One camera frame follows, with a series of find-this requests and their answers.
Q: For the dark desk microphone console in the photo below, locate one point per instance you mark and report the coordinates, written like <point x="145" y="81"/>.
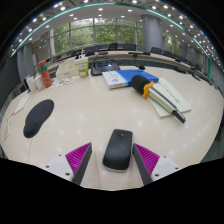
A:
<point x="105" y="68"/>

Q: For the red and white leaflet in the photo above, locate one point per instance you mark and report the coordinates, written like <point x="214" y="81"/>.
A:
<point x="8" y="126"/>

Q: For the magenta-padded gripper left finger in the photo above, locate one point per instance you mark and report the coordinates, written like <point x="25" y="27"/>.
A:
<point x="77" y="156"/>

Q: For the blue and white book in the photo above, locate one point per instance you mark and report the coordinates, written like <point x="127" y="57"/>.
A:
<point x="121" y="78"/>

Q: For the group of dark chairs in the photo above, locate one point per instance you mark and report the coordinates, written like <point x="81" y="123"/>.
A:
<point x="128" y="46"/>

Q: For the white cardboard box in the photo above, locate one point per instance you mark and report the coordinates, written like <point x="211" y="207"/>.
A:
<point x="66" y="70"/>

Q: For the cream booklet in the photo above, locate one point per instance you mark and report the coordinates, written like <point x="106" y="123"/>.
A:
<point x="176" y="98"/>

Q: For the black computer mouse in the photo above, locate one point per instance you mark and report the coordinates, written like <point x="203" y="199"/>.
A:
<point x="118" y="150"/>

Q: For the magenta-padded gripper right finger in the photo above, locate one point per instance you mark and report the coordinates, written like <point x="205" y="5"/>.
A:
<point x="147" y="157"/>

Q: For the ceiling spot lights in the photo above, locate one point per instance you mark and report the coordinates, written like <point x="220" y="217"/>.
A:
<point x="100" y="9"/>

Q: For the black mouse pad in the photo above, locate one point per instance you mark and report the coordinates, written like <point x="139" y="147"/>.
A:
<point x="38" y="115"/>

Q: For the red thermos bottle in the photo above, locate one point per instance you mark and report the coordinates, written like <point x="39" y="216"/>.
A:
<point x="45" y="75"/>

